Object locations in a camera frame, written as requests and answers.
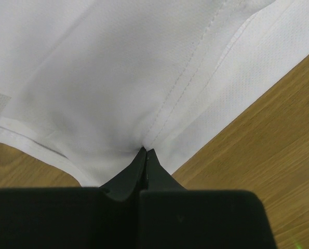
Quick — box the white t shirt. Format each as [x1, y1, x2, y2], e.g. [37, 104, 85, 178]
[0, 1, 309, 186]

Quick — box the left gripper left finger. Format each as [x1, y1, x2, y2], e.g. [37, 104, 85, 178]
[0, 149, 146, 248]

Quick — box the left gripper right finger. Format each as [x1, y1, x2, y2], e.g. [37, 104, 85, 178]
[139, 150, 276, 248]

